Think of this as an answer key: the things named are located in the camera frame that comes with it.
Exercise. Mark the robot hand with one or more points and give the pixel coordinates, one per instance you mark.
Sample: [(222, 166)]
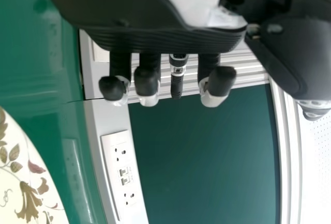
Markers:
[(181, 14)]

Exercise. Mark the plate with brown leaf pattern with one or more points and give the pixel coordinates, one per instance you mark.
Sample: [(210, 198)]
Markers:
[(23, 177)]

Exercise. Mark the white socket strip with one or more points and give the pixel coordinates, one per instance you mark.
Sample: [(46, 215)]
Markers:
[(121, 177)]

